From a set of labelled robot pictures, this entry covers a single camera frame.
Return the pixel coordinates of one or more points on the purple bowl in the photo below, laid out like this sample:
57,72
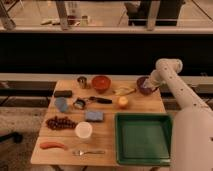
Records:
145,91

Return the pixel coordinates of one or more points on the white plastic cup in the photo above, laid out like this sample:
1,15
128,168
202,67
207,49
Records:
84,130

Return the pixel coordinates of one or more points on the red bowl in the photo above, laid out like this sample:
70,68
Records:
101,83

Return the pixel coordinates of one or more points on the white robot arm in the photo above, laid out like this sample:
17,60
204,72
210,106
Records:
192,133

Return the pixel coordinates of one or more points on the orange carrot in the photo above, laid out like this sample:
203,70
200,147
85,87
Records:
48,145

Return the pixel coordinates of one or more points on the blue cup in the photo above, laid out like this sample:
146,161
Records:
61,104

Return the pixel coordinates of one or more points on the banana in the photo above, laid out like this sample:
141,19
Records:
122,91

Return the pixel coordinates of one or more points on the black handled tool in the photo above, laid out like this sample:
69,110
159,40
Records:
98,100

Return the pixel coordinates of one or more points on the yellow apple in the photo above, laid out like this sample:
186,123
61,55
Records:
122,102

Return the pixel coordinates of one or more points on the green plastic tray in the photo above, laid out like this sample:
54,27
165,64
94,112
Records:
143,139

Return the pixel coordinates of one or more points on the metal fork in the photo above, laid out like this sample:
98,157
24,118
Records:
85,152

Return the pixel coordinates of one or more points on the bunch of red grapes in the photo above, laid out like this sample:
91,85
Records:
60,123

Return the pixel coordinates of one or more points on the blue sponge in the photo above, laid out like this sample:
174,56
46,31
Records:
94,116

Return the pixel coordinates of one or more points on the small dark tin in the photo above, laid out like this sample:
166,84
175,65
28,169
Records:
79,104

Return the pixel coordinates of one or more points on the small metal cup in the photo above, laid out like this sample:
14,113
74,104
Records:
82,81

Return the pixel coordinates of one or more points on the black rectangular block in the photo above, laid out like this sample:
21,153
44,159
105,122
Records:
63,93

